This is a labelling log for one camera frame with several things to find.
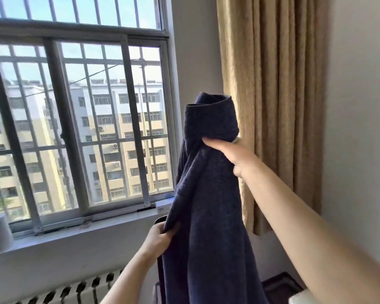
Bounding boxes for person's left hand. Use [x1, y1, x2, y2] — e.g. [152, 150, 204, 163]
[141, 221, 181, 268]

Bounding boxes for person's right hand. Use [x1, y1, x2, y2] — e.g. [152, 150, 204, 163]
[202, 137, 264, 180]

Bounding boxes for dark blue towel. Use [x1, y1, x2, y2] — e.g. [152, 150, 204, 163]
[158, 92, 270, 304]

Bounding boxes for person's right forearm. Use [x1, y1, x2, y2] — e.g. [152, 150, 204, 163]
[242, 161, 380, 304]

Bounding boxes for person's left forearm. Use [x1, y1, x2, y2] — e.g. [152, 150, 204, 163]
[100, 252, 156, 304]

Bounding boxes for small white box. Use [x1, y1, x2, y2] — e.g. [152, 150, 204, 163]
[155, 197, 175, 214]

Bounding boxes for beige curtain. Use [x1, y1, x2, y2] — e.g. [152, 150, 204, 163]
[216, 0, 331, 236]

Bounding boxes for white radiator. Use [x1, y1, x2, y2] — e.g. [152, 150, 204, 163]
[11, 270, 124, 304]

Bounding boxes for dark floor mat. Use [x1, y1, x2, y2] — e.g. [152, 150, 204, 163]
[262, 271, 304, 304]

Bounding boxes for apartment building outside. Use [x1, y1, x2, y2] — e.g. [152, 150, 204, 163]
[0, 78, 175, 219]

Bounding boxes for white object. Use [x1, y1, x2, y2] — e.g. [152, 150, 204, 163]
[288, 289, 314, 304]

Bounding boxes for grey sliding window frame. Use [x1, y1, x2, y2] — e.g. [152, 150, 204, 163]
[0, 0, 182, 237]

